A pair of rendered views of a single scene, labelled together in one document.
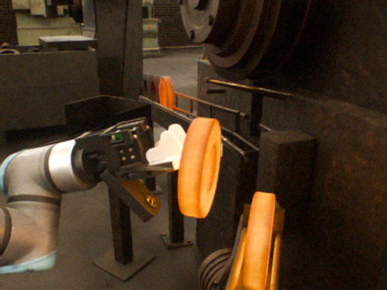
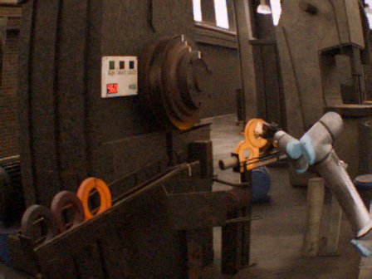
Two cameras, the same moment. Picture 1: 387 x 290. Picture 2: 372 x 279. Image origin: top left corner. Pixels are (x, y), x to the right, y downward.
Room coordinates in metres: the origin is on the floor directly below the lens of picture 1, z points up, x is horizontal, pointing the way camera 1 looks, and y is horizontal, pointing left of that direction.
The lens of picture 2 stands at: (2.57, 1.63, 1.07)
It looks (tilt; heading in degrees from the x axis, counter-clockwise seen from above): 6 degrees down; 227
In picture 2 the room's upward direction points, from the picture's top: 3 degrees counter-clockwise
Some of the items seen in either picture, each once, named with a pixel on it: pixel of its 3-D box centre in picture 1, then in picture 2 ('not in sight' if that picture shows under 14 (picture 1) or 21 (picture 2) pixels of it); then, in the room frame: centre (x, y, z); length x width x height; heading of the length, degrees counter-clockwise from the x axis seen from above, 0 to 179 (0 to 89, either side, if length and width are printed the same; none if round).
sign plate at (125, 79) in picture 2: not in sight; (119, 75); (1.31, -0.11, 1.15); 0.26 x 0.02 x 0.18; 20
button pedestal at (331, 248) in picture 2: not in sight; (336, 209); (0.07, 0.34, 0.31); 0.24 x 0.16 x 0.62; 20
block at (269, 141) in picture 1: (283, 183); (201, 163); (0.74, -0.22, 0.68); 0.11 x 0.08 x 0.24; 110
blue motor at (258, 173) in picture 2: not in sight; (255, 182); (-1.03, -1.27, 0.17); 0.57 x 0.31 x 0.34; 40
